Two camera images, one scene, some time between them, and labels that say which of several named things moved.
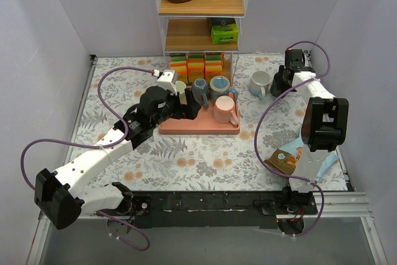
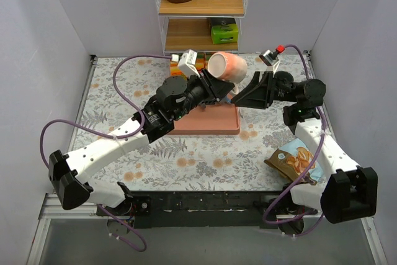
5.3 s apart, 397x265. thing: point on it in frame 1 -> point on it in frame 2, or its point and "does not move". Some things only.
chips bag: (287, 158) does not move
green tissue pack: (224, 34) does not move
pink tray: (204, 123) does not move
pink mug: (224, 112) -> (227, 67)
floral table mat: (169, 163) does not move
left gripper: (182, 107) -> (208, 87)
